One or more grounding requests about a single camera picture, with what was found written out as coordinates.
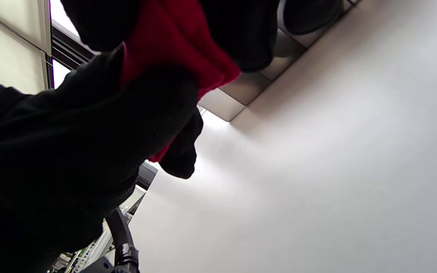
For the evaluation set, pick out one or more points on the person's left hand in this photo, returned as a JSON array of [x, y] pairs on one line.
[[70, 151]]

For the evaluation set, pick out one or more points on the person's right hand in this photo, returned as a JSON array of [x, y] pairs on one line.
[[241, 34]]

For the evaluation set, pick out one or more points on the long red sock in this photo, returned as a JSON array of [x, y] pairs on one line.
[[173, 45]]

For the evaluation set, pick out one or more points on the translucent divided organizer box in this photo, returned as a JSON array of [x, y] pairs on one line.
[[249, 87]]

